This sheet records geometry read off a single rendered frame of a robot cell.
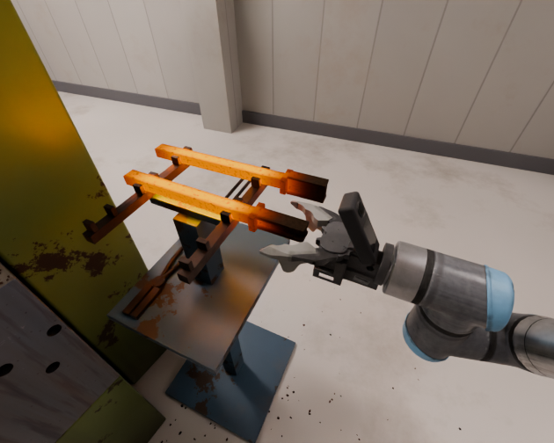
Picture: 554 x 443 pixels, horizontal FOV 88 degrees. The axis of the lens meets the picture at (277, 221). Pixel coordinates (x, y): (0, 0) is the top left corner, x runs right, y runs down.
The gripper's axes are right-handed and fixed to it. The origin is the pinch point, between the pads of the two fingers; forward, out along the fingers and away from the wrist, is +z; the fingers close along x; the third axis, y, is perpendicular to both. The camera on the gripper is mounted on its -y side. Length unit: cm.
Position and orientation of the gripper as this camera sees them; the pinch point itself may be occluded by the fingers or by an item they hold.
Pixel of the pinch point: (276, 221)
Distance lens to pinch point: 51.9
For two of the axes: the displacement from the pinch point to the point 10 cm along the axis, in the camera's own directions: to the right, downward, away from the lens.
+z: -9.1, -2.9, 3.0
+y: 0.0, 7.2, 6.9
